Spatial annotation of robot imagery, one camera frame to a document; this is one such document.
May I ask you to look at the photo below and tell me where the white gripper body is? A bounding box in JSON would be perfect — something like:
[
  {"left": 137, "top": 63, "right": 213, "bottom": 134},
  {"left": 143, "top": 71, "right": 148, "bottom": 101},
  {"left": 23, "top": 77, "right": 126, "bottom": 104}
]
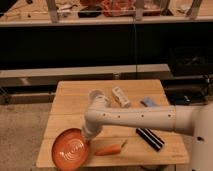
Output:
[{"left": 82, "top": 121, "right": 100, "bottom": 141}]

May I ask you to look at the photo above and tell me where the orange ceramic bowl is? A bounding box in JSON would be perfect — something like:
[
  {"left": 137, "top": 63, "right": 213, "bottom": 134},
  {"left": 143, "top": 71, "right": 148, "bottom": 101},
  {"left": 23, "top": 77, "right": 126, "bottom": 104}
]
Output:
[{"left": 51, "top": 128, "right": 89, "bottom": 171}]

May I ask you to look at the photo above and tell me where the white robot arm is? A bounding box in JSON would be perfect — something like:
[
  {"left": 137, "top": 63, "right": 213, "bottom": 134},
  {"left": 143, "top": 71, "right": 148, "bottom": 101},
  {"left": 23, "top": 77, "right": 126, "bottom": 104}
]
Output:
[{"left": 82, "top": 95, "right": 213, "bottom": 171}]

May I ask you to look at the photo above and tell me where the white plastic cup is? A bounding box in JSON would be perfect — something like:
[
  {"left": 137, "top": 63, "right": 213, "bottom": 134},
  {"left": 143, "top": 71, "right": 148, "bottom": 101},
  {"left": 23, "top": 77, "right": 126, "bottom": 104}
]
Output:
[{"left": 89, "top": 89, "right": 104, "bottom": 101}]

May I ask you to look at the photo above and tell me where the orange carrot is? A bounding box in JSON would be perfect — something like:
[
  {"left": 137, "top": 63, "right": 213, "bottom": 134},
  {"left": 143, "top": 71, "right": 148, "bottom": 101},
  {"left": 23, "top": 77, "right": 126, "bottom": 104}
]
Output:
[{"left": 94, "top": 141, "right": 127, "bottom": 156}]

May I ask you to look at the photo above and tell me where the black striped rectangular block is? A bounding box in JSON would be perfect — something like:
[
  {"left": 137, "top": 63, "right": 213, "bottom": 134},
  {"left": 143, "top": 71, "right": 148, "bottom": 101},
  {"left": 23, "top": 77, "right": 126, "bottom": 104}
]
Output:
[{"left": 136, "top": 128, "right": 165, "bottom": 152}]

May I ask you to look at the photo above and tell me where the blue small object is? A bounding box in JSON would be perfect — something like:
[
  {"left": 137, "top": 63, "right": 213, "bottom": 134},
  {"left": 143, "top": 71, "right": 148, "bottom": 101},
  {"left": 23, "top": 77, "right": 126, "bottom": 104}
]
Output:
[{"left": 141, "top": 97, "right": 156, "bottom": 107}]

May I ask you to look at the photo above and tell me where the black box on shelf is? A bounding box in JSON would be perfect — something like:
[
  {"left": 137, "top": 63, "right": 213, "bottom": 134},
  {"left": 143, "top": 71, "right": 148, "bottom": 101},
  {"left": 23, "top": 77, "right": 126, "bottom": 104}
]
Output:
[{"left": 168, "top": 47, "right": 213, "bottom": 76}]

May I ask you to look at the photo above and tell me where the black tray on bench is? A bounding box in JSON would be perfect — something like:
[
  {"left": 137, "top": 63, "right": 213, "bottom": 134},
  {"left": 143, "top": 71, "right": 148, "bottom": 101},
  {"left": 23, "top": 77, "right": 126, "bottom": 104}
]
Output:
[{"left": 78, "top": 6, "right": 102, "bottom": 18}]

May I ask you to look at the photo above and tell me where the red cloth item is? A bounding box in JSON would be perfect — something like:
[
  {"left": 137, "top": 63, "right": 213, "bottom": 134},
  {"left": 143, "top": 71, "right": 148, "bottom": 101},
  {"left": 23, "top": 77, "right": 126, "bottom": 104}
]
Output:
[{"left": 101, "top": 0, "right": 135, "bottom": 17}]

